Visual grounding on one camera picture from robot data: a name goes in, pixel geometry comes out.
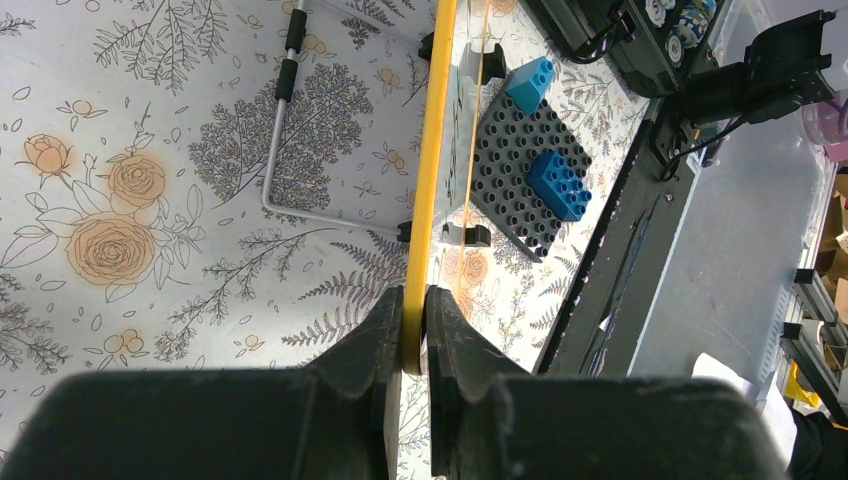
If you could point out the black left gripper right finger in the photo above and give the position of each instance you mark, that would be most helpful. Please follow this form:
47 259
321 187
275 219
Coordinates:
491 419

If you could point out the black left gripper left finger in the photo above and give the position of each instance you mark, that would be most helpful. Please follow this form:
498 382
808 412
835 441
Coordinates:
334 418

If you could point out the yellow framed whiteboard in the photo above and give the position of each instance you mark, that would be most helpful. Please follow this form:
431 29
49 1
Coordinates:
443 182

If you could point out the dark grey brick baseplate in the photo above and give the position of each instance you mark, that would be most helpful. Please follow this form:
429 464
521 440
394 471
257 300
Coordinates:
507 144

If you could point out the light blue toy brick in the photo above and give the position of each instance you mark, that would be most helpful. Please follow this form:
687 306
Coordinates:
529 83

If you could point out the black poker chip case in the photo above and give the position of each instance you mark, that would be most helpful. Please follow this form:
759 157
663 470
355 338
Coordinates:
655 46

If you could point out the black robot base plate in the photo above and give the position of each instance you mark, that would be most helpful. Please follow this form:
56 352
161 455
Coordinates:
599 324

